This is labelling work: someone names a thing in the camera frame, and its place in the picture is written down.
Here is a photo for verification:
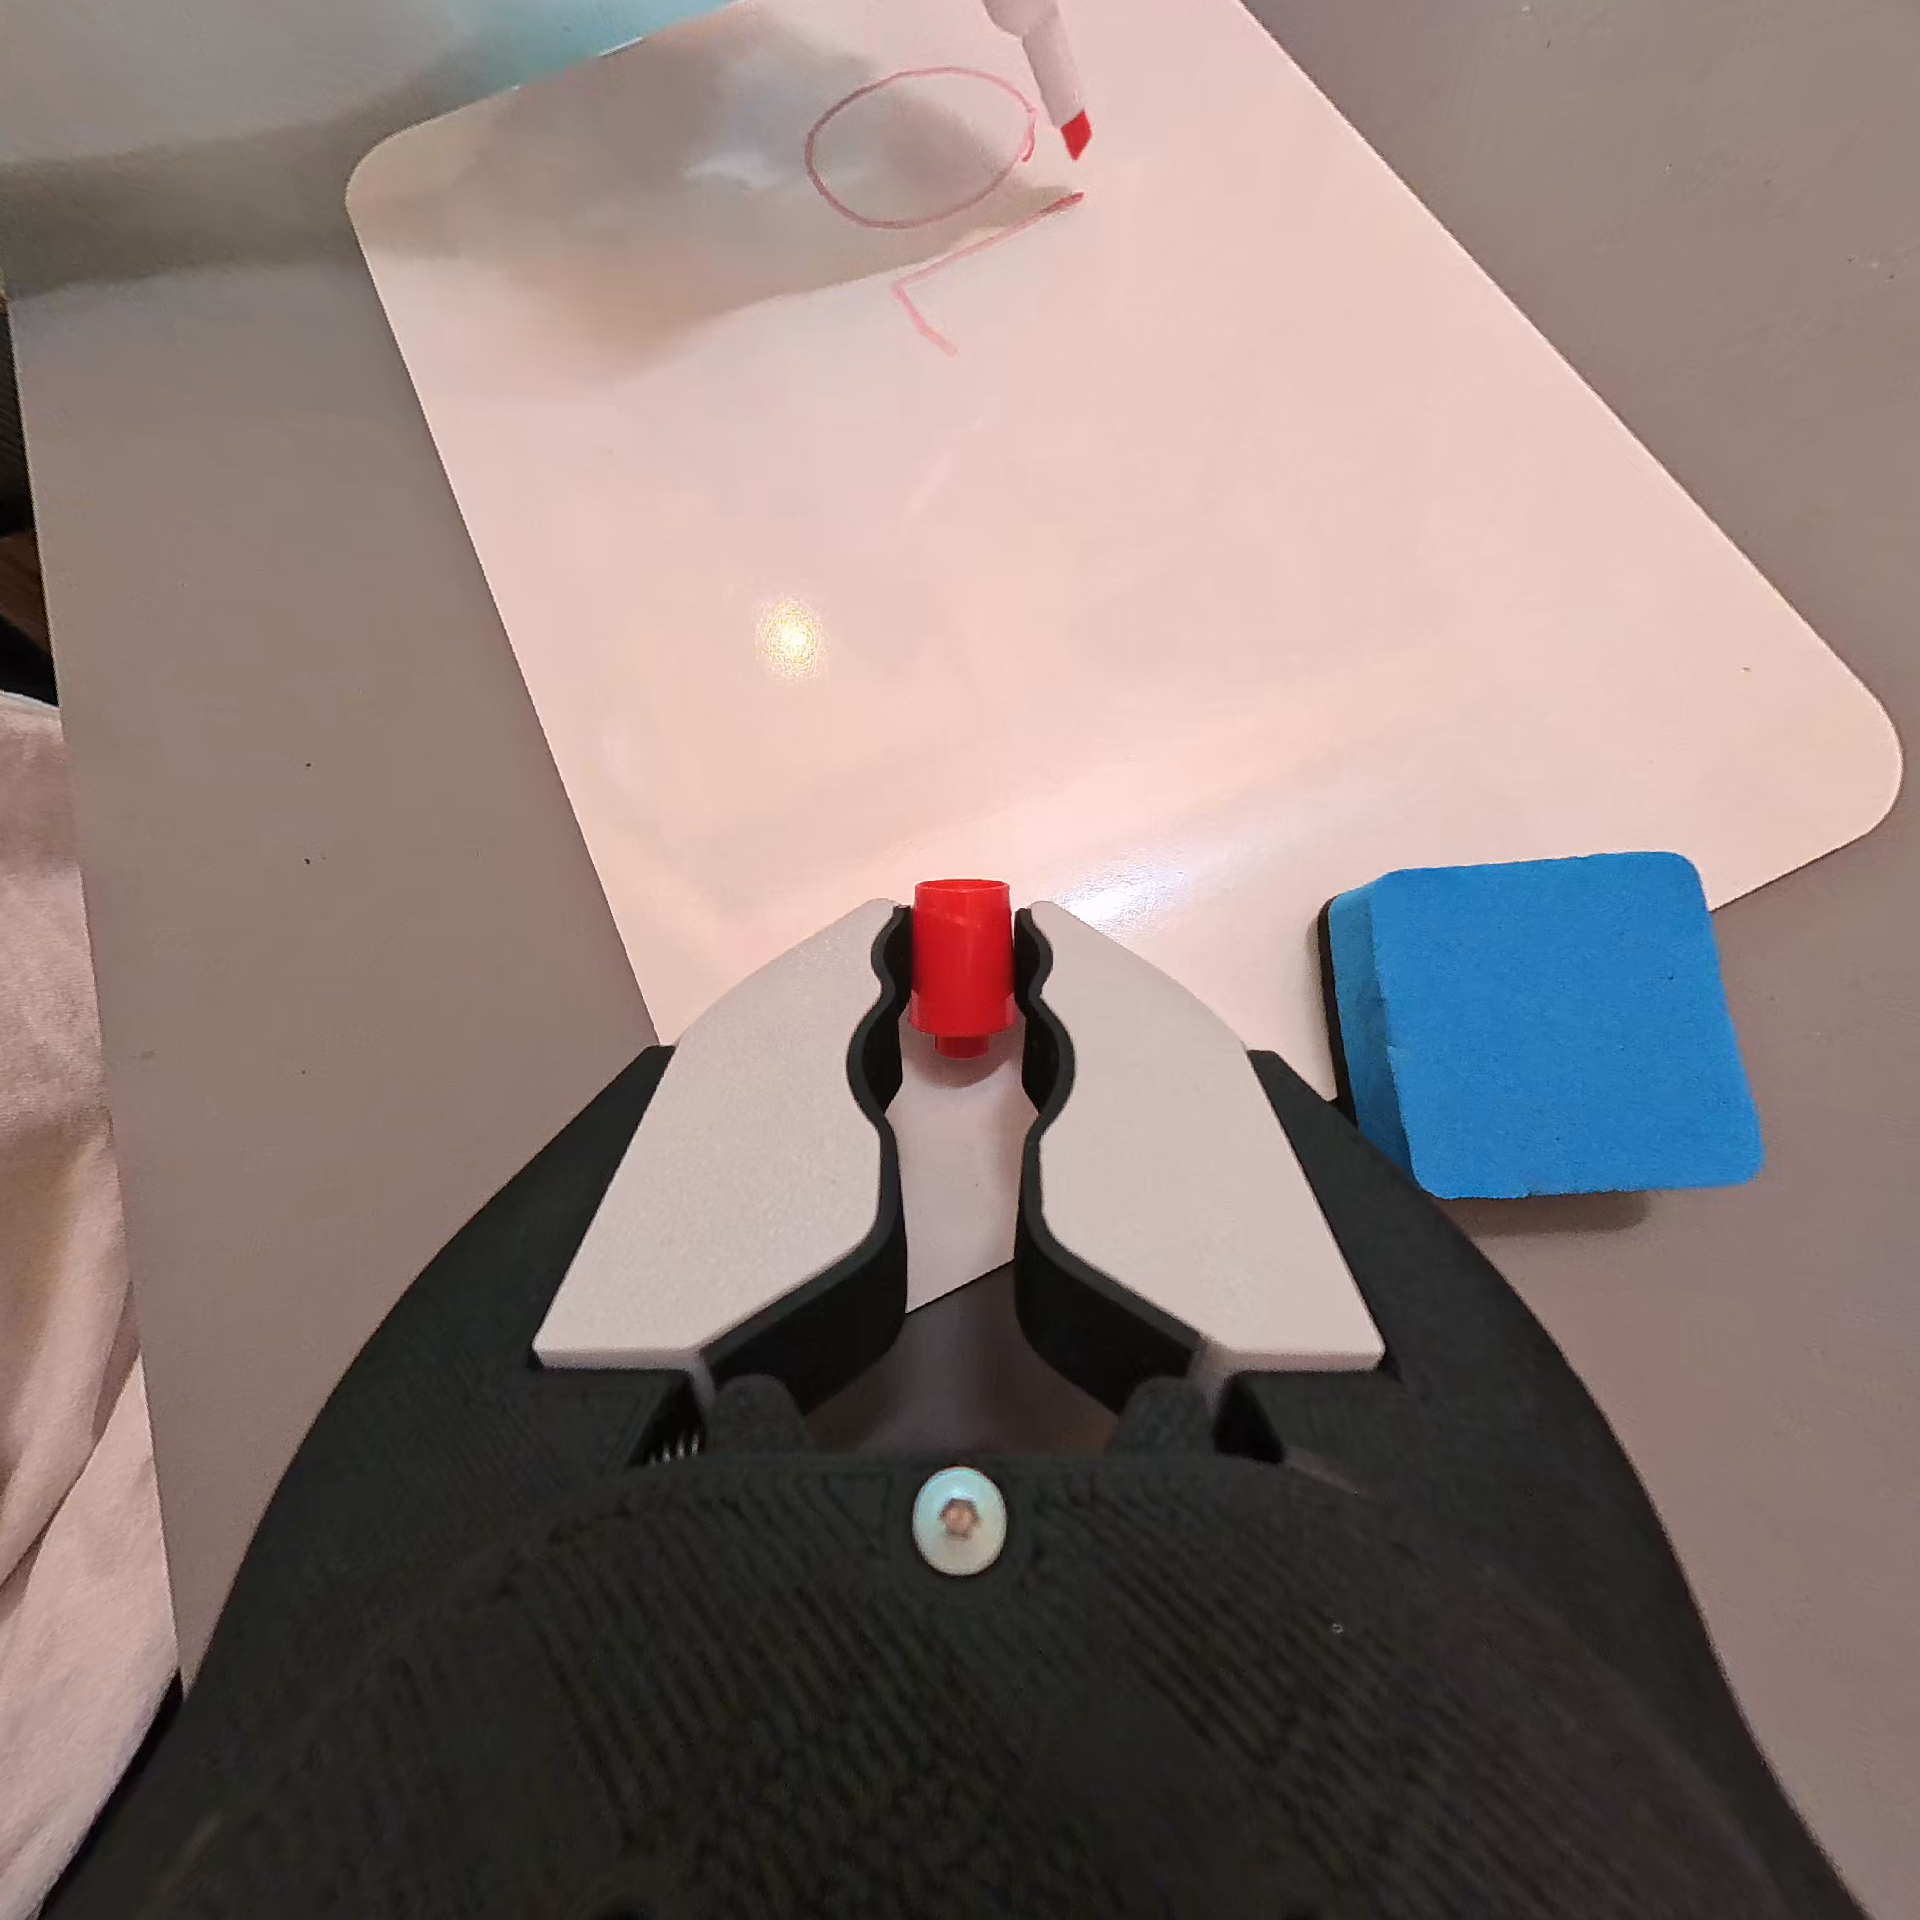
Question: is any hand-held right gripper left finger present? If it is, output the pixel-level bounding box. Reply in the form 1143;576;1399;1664
533;895;917;1413

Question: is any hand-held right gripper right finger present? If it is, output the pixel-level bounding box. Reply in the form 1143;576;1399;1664
1013;895;1390;1420

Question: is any red marker cap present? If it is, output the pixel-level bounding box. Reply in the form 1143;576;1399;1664
908;872;1028;1058

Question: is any blue foam eraser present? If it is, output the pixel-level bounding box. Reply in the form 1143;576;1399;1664
1316;853;1766;1204

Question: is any white whiteboard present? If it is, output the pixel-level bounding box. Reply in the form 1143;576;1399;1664
344;0;1904;1315

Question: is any red dry-erase marker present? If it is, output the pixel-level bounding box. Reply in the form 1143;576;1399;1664
975;0;1099;164

